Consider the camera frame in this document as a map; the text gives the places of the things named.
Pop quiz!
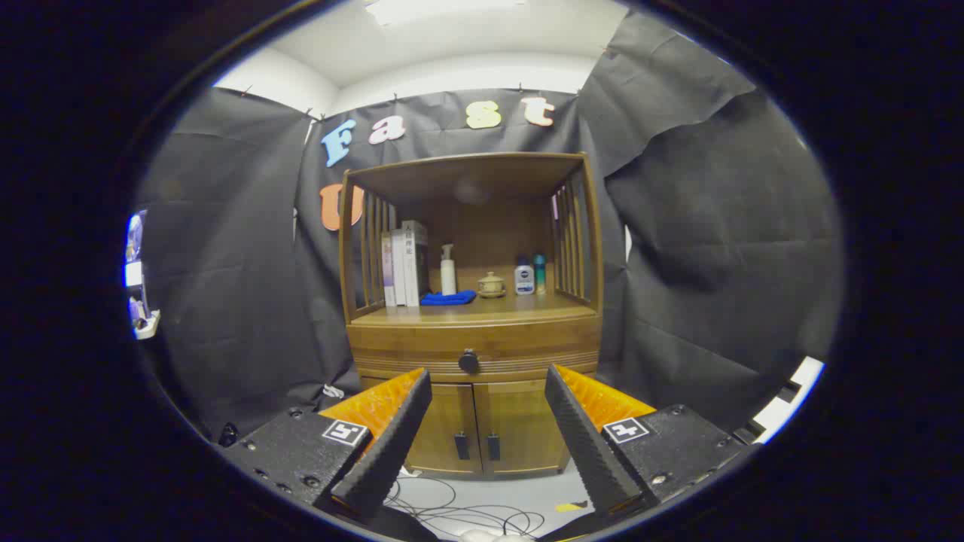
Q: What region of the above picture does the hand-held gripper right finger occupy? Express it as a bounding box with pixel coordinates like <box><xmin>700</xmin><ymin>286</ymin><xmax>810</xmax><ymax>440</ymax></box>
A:
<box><xmin>545</xmin><ymin>364</ymin><xmax>746</xmax><ymax>524</ymax></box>

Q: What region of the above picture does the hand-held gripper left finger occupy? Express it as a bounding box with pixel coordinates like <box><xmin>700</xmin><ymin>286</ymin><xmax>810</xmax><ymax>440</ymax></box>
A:
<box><xmin>218</xmin><ymin>367</ymin><xmax>434</xmax><ymax>524</ymax></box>

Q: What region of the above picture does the wooden cabinet door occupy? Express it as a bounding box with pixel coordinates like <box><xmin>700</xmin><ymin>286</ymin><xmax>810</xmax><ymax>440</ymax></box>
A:
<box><xmin>407</xmin><ymin>382</ymin><xmax>483</xmax><ymax>475</ymax></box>
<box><xmin>474</xmin><ymin>379</ymin><xmax>571</xmax><ymax>477</ymax></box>

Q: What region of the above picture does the wooden cabinet countertop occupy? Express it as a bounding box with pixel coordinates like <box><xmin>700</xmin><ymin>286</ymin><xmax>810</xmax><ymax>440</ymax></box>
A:
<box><xmin>354</xmin><ymin>292</ymin><xmax>596</xmax><ymax>326</ymax></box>

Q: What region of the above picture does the wooden cabinet with slatted sides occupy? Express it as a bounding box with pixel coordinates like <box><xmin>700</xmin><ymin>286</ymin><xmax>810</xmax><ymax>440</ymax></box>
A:
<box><xmin>339</xmin><ymin>152</ymin><xmax>605</xmax><ymax>480</ymax></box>

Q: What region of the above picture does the thin purple white book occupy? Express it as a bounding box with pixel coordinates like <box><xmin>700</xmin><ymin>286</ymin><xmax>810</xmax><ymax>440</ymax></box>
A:
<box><xmin>381</xmin><ymin>232</ymin><xmax>398</xmax><ymax>307</ymax></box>

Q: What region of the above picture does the thick dark cover book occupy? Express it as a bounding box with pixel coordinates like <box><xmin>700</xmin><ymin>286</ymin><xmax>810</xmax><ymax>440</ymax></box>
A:
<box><xmin>401</xmin><ymin>220</ymin><xmax>430</xmax><ymax>307</ymax></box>

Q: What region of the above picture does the white black striped panel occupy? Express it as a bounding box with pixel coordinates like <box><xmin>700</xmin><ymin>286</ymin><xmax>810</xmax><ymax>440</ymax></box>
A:
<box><xmin>734</xmin><ymin>356</ymin><xmax>827</xmax><ymax>445</ymax></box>

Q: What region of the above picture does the black floor cable tangle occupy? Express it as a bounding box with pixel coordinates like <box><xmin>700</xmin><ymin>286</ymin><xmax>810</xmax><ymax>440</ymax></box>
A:
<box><xmin>384</xmin><ymin>474</ymin><xmax>547</xmax><ymax>539</ymax></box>

